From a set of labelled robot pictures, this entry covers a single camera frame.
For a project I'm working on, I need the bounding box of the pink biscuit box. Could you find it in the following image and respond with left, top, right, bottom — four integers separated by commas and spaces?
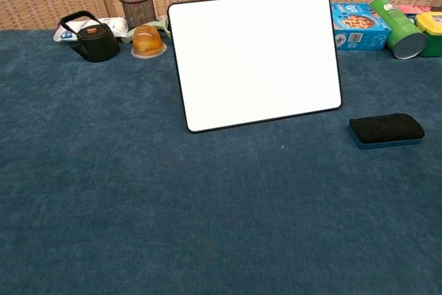
396, 4, 433, 16

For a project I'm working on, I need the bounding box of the white plastic snack bag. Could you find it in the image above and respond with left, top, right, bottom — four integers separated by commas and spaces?
52, 17, 129, 43

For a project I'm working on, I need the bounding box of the orange jelly cup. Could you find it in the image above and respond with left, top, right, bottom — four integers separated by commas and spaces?
131, 24, 168, 59

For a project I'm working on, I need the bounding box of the blue cookie box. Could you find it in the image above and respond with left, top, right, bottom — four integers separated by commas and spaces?
331, 2, 392, 51

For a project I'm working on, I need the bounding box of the black small object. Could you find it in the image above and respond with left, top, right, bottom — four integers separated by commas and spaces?
348, 113, 426, 151

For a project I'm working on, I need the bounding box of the yellow small box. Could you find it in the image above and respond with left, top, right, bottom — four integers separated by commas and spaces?
415, 11, 442, 58

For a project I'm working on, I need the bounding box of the white rectangular board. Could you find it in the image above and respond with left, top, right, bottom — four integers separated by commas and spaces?
166, 0, 343, 134

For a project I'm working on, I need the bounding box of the blue table cloth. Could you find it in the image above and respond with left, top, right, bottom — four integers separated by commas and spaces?
0, 28, 442, 295

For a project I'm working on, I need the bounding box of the black mesh pen holder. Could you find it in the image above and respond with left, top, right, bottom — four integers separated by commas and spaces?
118, 0, 158, 30

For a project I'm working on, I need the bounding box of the black teapot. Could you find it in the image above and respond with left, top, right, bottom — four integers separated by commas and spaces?
59, 10, 122, 64

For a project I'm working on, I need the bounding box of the green chips can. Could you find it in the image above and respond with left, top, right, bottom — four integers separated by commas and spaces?
369, 0, 428, 60

